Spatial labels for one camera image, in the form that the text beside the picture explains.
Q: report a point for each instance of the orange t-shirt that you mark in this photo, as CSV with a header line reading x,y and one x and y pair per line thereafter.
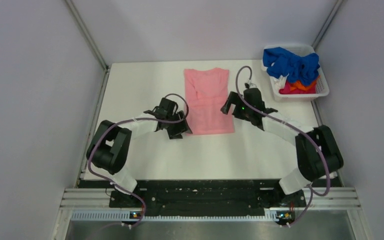
x,y
304,89

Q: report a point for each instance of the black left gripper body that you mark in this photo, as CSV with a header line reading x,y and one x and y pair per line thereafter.
x,y
174,128

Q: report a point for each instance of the magenta red t-shirt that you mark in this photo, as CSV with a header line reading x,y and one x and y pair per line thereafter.
x,y
287,91

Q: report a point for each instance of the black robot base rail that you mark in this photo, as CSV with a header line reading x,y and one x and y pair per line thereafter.
x,y
184,211

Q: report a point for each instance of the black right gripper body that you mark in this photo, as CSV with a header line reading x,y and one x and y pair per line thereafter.
x,y
240,111

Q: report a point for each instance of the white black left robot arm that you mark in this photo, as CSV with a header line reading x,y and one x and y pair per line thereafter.
x,y
108,150

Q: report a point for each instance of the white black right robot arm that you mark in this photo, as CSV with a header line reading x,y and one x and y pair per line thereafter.
x,y
317,152

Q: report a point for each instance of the white t-shirt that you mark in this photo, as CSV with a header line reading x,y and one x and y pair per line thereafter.
x,y
279,83

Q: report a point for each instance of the pink t-shirt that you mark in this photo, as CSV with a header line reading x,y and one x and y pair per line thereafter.
x,y
206,92

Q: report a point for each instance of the white plastic laundry basket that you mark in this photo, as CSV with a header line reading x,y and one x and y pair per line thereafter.
x,y
322,88

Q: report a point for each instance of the blue t-shirt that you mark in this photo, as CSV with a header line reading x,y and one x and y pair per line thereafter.
x,y
282,62

